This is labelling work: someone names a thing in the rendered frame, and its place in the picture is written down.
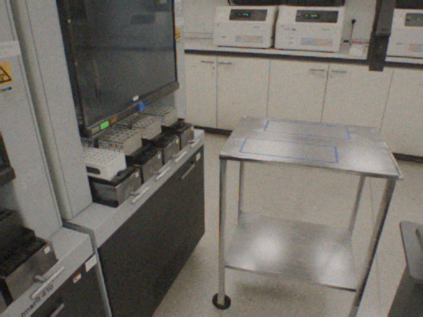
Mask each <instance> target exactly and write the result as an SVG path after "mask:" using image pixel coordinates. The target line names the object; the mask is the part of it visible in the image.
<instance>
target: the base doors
mask: <svg viewBox="0 0 423 317"><path fill-rule="evenodd" d="M203 60H204V61H205V62H213V63H205V62H201V61H203ZM270 60H271V63H270ZM184 61H185V97H186V114H187V123H192V125H199V126H204V127H209V128H219V129H225V130H233V129H234V128H235V127H236V125H237V123H238V121H239V120H240V118H241V117H242V116H261V117H269V118H278V119H286V120H295V121H318V122H325V123H334V124H341V125H357V126H367V127H377V128H378V132H380V135H381V138H382V139H383V142H387V145H388V146H389V148H390V150H391V152H392V153H401V154H410V155H415V156H423V86H419V85H418V83H423V71H418V70H407V69H394V70H393V69H390V68H383V72H376V71H368V66H361V65H348V64H329V65H328V64H322V63H311V62H300V61H289V60H272V59H241V58H228V57H217V56H205V55H184ZM218 62H222V63H232V64H218ZM189 65H192V66H197V68H194V67H189ZM213 67H215V69H213ZM235 68H238V69H246V70H245V71H244V70H235ZM309 69H324V70H325V71H315V70H309ZM328 69H329V73H328ZM269 70H270V73H269ZM331 70H335V71H347V73H340V72H331ZM212 71H213V77H212ZM293 73H300V74H305V76H298V75H292V74H293ZM327 74H328V78H327ZM322 76H325V77H324V78H323V77H322ZM330 76H333V78H330ZM326 78H327V81H326ZM391 80H392V81H391ZM390 82H391V83H390ZM390 86H391V87H390ZM389 88H390V89H389ZM216 90H217V94H216ZM268 90H269V91H268ZM325 92H326V94H325ZM324 95H325V99H324ZM387 96H388V97H387ZM268 99H269V100H268ZM323 105H324V109H323ZM385 107H386V109H385ZM267 108H268V110H267ZM322 109H323V113H322ZM384 110H385V111H384ZM383 113H384V114H383ZM321 114H322V118H321ZM382 121H383V122H382Z"/></svg>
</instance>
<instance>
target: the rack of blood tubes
mask: <svg viewBox="0 0 423 317"><path fill-rule="evenodd" d="M82 149H83V158H84V162H85V166H86V169H87V175H90V176H94V177H99V178H102V179H107V180H111V178H113V176H114V177H115V176H116V175H117V172H119V170H122V169H125V168H126V160H125V155H124V154H123V153H119V152H112V151H108V150H104V149H94V148H90V147H86V146H82Z"/></svg>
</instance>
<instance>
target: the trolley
mask: <svg viewBox="0 0 423 317"><path fill-rule="evenodd" d="M219 159H220V187H219V270H218V293H216V294H215V295H214V296H213V298H212V303H213V305H214V306H215V307H216V308H217V309H222V310H225V309H228V308H229V307H230V306H231V298H230V297H229V296H227V295H226V290H224V289H225V268H230V269H234V270H237V271H241V272H251V273H254V274H258V275H265V276H268V277H276V278H281V279H284V280H291V281H295V282H300V283H302V282H304V283H307V284H311V285H318V286H323V287H329V288H333V289H336V290H343V291H352V292H355V294H354V300H353V303H352V305H351V308H350V311H349V315H347V317H356V315H357V314H358V311H359V305H360V303H361V300H362V298H363V295H364V289H365V287H366V284H367V281H368V275H369V273H370V270H371V267H372V265H373V259H374V256H375V253H376V252H377V246H378V243H379V240H380V238H381V233H382V231H383V226H384V224H385V219H386V217H387V213H388V207H389V205H390V203H391V199H392V194H393V192H394V189H395V186H396V181H404V177H403V175H402V171H401V170H400V168H399V166H398V165H397V163H396V160H395V159H394V157H393V156H392V152H391V150H390V148H389V146H388V145H387V142H383V139H382V138H381V135H380V134H379V132H378V128H377V127H367V126H357V125H341V124H334V123H325V122H318V121H295V120H286V119H278V118H269V117H261V116H242V117H241V118H240V120H239V121H238V123H237V125H236V127H235V128H234V129H233V132H232V133H231V135H230V136H229V139H228V140H227V141H226V143H225V145H224V147H223V148H222V149H221V152H220V153H219ZM227 160H233V161H239V162H240V180H239V198H238V216H237V225H236V229H235V233H234V235H233V239H232V241H231V245H230V247H229V250H228V253H227V255H226V188H227ZM245 163H257V164H267V165H273V166H279V167H285V168H302V169H307V170H314V171H319V172H331V173H342V174H347V175H359V184H358V186H357V190H356V193H355V196H354V204H353V208H352V211H351V214H350V220H349V226H348V228H344V227H341V228H340V227H336V226H331V225H319V224H315V223H311V222H301V221H297V220H290V219H280V218H276V217H272V216H267V215H255V214H250V213H245V212H243V208H244V194H245ZM366 177H374V178H386V179H387V181H386V185H385V187H384V190H383V197H382V200H381V202H380V207H379V210H378V214H377V217H376V222H375V225H374V227H373V232H372V237H371V239H370V242H369V245H368V252H367V254H366V257H365V259H364V266H363V269H362V271H361V274H360V277H359V284H358V283H357V278H356V270H355V265H354V253H353V249H352V240H351V238H352V235H353V230H354V224H355V221H356V219H357V212H358V209H359V205H360V201H361V196H362V193H363V189H364V184H365V178H366ZM225 255H226V258H225Z"/></svg>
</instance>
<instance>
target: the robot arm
mask: <svg viewBox="0 0 423 317"><path fill-rule="evenodd" d="M396 1H397V0H376V6H375V13H374V14H375V16H374V19H373V25H372V31H371V36H370V39H369V43H368V44H369V46H368V52H367V59H366V60H367V61H370V63H369V66H368V71H376V72H383V68H384V64H385V61H386V60H385V59H386V55H387V48H388V44H389V37H390V35H392V30H391V29H392V23H393V14H394V11H395V9H394V8H395V5H396ZM416 234H417V235H418V236H419V239H420V242H421V247H422V250H423V227H417V228H416Z"/></svg>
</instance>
